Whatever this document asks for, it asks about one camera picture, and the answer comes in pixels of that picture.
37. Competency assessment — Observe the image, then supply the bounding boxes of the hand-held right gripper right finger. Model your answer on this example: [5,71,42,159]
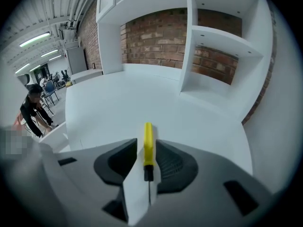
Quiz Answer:
[149,126,199,207]

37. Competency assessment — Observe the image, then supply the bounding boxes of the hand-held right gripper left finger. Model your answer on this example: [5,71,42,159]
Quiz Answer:
[93,126,145,226]

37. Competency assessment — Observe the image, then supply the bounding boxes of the yellow handle screwdriver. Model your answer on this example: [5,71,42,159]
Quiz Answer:
[143,122,156,206]

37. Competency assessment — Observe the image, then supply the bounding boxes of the white drawer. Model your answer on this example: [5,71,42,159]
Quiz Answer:
[38,122,71,152]

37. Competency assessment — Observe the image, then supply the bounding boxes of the white table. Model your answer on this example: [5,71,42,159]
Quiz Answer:
[71,69,104,85]

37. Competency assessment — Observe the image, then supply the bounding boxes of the blue chair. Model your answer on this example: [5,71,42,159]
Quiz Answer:
[43,81,60,106]

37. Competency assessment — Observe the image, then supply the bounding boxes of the grey metal cabinet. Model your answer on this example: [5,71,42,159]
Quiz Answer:
[66,46,89,75]

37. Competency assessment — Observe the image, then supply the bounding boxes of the white desk shelf unit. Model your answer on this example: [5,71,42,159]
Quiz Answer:
[95,0,276,128]

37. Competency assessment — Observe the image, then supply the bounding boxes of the white ceiling pipes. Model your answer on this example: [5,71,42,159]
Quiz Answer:
[68,0,89,28]

